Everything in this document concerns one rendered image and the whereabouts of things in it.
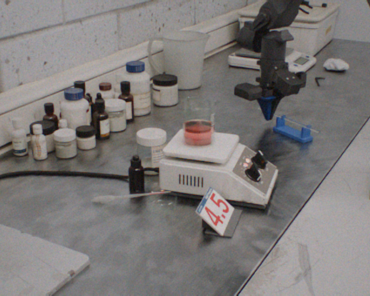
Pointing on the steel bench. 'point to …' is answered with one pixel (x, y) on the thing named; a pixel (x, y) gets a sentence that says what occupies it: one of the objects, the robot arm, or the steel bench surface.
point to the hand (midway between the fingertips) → (269, 106)
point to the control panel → (267, 174)
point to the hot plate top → (222, 140)
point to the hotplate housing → (211, 180)
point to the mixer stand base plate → (28, 263)
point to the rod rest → (304, 136)
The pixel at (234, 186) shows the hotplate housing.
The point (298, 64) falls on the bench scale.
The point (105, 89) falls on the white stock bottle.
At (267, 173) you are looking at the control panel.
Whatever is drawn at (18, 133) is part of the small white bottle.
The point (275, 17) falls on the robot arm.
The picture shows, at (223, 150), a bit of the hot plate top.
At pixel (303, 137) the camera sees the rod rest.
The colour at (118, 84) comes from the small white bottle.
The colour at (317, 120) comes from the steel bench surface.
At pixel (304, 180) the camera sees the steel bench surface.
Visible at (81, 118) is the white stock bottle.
